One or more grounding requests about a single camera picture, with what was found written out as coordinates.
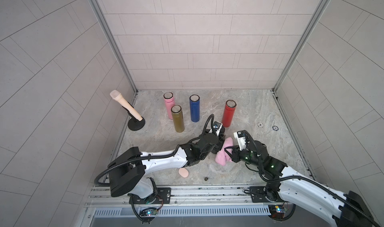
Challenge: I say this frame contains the beige microphone on black stand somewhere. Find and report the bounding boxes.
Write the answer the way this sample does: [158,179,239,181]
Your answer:
[110,90,146,131]

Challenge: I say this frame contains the circuit board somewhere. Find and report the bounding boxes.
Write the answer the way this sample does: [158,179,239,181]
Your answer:
[140,208,158,218]
[268,205,286,219]

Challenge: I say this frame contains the left circuit board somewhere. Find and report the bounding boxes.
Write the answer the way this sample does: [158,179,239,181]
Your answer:
[140,208,158,218]

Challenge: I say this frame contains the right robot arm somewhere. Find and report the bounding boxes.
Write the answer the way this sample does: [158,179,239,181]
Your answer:
[224,141,378,227]

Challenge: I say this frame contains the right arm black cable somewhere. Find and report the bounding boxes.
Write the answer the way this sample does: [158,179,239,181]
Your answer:
[239,129,382,227]

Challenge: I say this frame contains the blue thermos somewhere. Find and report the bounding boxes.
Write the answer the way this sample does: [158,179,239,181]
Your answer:
[190,94,200,122]

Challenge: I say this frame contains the pink thermos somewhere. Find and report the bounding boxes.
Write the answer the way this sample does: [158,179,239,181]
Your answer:
[163,92,175,120]

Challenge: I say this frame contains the pink cloth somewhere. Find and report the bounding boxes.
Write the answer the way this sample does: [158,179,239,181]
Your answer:
[215,137,234,166]

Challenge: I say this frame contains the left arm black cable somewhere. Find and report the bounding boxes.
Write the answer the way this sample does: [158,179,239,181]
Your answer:
[93,113,216,187]

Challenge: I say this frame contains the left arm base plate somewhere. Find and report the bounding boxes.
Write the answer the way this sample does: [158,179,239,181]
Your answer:
[129,187,172,205]

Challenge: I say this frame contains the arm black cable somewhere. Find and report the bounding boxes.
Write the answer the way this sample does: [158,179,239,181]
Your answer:
[239,129,382,227]
[93,113,216,187]

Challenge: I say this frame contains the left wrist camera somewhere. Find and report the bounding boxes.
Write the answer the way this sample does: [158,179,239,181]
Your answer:
[213,121,225,137]

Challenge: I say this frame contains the aluminium mounting rail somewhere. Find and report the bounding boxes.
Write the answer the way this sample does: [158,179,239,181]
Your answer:
[86,184,292,208]

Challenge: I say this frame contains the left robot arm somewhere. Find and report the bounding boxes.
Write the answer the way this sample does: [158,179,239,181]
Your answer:
[107,133,225,199]

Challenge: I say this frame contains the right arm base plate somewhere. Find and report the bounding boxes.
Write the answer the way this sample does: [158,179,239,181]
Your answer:
[243,186,283,203]

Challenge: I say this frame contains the red thermos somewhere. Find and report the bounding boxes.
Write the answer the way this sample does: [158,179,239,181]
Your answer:
[222,100,237,128]

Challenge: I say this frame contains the pink oval soap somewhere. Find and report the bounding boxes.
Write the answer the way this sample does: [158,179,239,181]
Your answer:
[179,168,189,178]

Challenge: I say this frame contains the right circuit board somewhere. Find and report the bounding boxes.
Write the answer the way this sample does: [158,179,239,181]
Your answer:
[268,205,286,219]

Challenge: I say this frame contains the gold thermos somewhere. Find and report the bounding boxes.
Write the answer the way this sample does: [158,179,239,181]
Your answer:
[171,105,185,133]

